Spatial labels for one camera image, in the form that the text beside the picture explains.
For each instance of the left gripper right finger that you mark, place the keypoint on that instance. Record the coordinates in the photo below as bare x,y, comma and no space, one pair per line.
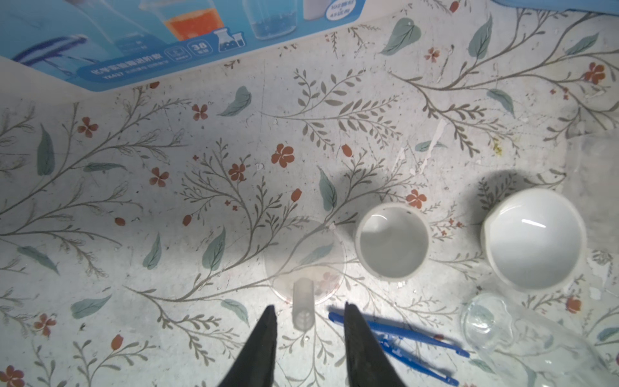
367,363

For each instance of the larger white evaporating dish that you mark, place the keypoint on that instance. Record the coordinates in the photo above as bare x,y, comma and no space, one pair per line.
535,240

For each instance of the clear plastic funnel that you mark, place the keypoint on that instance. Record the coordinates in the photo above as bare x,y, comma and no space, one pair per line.
305,267

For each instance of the small white dish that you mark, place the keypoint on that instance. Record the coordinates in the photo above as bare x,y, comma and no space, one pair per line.
392,241

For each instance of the clear acrylic tube rack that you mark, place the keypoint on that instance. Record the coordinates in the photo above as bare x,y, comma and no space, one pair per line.
592,186

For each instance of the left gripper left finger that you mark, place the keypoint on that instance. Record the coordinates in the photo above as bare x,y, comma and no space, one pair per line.
255,364

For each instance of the blue plastic bin lid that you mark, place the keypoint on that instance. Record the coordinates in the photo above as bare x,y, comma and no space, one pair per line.
605,7

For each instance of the white plastic storage bin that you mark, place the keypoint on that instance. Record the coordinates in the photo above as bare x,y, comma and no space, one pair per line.
57,51

